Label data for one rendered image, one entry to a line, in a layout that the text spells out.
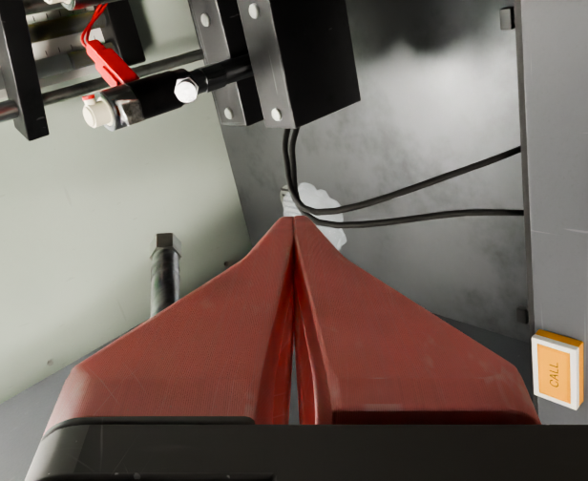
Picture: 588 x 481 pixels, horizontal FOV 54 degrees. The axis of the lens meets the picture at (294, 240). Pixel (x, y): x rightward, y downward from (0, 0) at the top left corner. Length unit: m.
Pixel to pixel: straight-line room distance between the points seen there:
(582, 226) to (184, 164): 0.54
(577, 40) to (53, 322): 0.61
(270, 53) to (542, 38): 0.20
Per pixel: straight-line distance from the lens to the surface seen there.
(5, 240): 0.71
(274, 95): 0.47
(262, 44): 0.46
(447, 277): 0.63
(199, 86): 0.46
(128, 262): 0.77
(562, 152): 0.37
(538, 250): 0.41
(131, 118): 0.39
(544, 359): 0.44
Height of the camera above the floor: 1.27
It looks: 34 degrees down
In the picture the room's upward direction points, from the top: 120 degrees counter-clockwise
